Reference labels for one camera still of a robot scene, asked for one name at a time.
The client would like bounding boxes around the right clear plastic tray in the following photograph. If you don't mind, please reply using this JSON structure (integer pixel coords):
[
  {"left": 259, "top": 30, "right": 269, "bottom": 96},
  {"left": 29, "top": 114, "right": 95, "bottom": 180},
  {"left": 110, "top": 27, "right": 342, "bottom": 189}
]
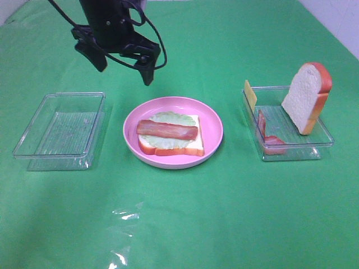
[{"left": 242, "top": 86, "right": 334, "bottom": 161}]

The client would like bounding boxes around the bacon strip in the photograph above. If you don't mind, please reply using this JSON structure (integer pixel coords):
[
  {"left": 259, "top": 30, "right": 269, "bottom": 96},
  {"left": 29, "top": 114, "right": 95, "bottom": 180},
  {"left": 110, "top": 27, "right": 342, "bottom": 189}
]
[
  {"left": 136, "top": 119, "right": 199, "bottom": 140},
  {"left": 257, "top": 110, "right": 286, "bottom": 155}
]

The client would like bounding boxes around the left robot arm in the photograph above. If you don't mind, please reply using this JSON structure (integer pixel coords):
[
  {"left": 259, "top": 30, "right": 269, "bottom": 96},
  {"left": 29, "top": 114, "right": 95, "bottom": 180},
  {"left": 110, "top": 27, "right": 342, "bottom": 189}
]
[{"left": 71, "top": 1, "right": 160, "bottom": 86}]

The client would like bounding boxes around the bread slice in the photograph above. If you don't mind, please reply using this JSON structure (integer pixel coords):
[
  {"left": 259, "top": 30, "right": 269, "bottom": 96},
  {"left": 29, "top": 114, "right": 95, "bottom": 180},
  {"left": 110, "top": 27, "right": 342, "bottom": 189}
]
[
  {"left": 138, "top": 126, "right": 205, "bottom": 156},
  {"left": 282, "top": 62, "right": 333, "bottom": 135}
]

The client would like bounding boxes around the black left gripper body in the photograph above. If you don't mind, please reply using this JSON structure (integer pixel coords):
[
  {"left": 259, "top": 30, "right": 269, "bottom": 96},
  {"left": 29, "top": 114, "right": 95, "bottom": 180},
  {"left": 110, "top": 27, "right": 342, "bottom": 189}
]
[{"left": 71, "top": 5, "right": 160, "bottom": 61}]

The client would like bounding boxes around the pink round plate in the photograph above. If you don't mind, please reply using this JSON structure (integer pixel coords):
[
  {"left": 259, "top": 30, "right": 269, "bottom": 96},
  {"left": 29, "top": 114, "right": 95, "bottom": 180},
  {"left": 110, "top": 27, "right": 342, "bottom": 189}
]
[{"left": 123, "top": 96, "right": 224, "bottom": 169}]

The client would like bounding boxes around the green tablecloth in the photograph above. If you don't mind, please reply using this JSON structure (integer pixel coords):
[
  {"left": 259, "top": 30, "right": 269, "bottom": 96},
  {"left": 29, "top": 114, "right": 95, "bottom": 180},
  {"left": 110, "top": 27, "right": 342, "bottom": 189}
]
[{"left": 1, "top": 1, "right": 358, "bottom": 268}]

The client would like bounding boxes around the yellow cheese slice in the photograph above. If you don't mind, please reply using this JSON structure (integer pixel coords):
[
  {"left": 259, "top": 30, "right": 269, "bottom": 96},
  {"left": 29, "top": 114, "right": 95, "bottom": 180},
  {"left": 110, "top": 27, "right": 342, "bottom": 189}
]
[{"left": 244, "top": 80, "right": 257, "bottom": 113}]

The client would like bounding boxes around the green lettuce leaf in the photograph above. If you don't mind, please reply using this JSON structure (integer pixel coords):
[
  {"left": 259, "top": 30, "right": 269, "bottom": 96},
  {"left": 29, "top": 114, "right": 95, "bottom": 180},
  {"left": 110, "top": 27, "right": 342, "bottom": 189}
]
[{"left": 138, "top": 111, "right": 204, "bottom": 150}]

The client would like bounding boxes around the left clear plastic tray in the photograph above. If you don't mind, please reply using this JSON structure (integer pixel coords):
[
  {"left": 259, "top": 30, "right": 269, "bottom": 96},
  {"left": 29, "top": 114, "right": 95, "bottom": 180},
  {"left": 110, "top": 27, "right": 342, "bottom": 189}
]
[{"left": 13, "top": 92, "right": 105, "bottom": 171}]

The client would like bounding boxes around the clear plastic tray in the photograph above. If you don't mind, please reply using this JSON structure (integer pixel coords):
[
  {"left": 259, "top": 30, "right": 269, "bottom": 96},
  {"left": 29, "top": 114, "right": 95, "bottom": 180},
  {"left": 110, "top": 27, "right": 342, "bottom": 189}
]
[
  {"left": 242, "top": 86, "right": 334, "bottom": 161},
  {"left": 13, "top": 92, "right": 105, "bottom": 171}
]

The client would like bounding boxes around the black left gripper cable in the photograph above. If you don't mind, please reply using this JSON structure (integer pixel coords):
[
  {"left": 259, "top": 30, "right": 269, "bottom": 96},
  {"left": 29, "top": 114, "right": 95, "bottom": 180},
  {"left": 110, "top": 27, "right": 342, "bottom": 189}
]
[{"left": 48, "top": 0, "right": 168, "bottom": 70}]

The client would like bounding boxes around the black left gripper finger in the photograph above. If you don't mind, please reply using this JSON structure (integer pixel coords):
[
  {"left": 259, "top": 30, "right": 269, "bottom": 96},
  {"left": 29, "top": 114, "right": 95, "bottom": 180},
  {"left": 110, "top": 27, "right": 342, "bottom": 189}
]
[
  {"left": 134, "top": 55, "right": 156, "bottom": 86},
  {"left": 75, "top": 41, "right": 107, "bottom": 72}
]

